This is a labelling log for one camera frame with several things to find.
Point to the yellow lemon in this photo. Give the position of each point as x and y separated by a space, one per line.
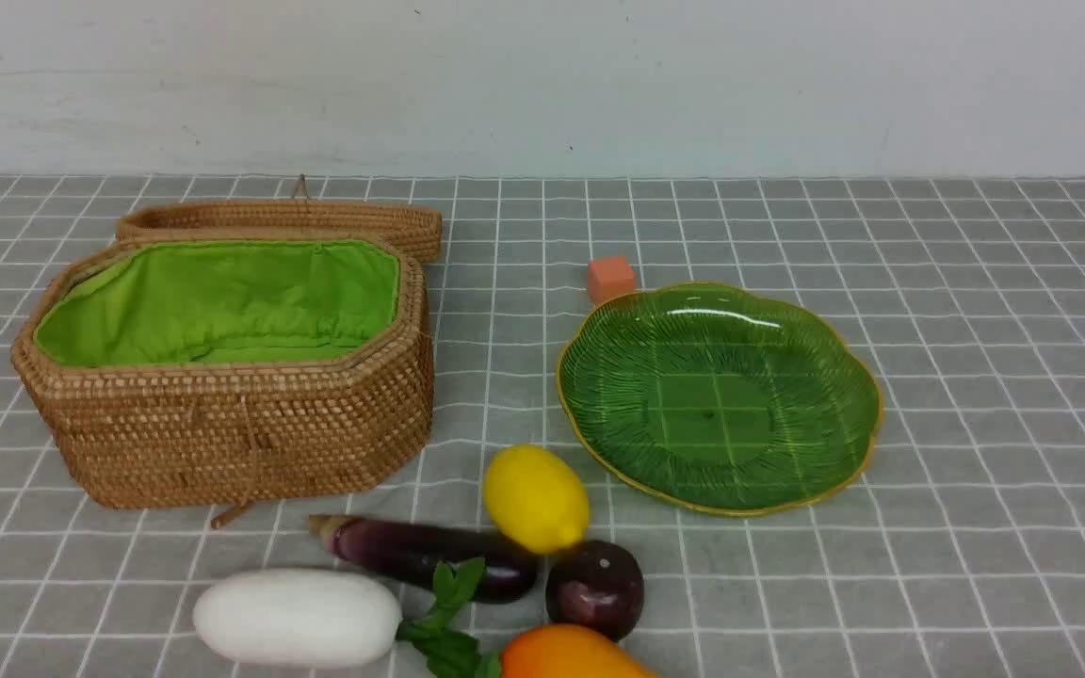
535 499

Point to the dark red plum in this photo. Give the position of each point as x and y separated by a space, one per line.
598 585

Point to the purple eggplant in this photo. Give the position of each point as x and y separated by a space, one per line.
409 553

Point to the orange mango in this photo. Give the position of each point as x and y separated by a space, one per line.
568 651

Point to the orange carrot green leaves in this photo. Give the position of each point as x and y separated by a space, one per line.
449 652

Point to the white radish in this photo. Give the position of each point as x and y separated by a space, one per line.
298 617

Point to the small orange cube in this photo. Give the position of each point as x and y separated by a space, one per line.
610 277

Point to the woven rattan basket lid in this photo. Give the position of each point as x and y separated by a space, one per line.
415 230

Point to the green glass leaf plate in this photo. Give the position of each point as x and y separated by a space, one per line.
718 400

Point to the woven rattan basket green lining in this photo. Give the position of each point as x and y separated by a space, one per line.
232 368

